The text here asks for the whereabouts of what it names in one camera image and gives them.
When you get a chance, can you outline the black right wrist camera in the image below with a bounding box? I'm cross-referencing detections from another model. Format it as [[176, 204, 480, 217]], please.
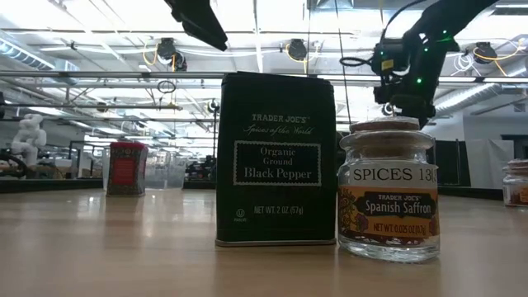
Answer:
[[370, 37, 413, 78]]

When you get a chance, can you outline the silver ventilation duct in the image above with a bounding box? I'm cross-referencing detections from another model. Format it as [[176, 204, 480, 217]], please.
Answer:
[[432, 80, 528, 119]]

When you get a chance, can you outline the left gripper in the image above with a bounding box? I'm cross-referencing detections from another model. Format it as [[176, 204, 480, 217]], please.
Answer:
[[163, 0, 229, 53]]

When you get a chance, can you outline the long grey horizontal pipe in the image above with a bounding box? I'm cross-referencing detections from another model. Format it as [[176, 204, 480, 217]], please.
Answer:
[[0, 70, 528, 82]]

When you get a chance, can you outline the black partition panel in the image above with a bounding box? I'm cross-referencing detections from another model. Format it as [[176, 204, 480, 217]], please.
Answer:
[[435, 139, 462, 187]]

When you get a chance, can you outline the red-lidded paprika tin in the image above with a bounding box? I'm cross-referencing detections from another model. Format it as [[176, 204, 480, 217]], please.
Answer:
[[105, 140, 149, 197]]

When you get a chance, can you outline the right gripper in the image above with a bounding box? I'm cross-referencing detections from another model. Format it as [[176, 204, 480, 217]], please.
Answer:
[[373, 77, 438, 129]]

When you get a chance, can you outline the black ceiling cable reel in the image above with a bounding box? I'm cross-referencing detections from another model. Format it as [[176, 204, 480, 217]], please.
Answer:
[[473, 40, 498, 65], [155, 36, 189, 72], [285, 38, 309, 63]]

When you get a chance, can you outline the black pepper tin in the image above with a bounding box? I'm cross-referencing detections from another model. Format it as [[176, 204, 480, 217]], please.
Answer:
[[214, 71, 337, 248]]

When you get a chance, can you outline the white partition board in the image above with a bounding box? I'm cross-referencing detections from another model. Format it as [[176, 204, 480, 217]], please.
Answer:
[[464, 138, 516, 191]]

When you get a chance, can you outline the clear plastic bin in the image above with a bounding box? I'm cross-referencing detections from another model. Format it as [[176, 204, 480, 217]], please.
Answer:
[[144, 148, 187, 190]]

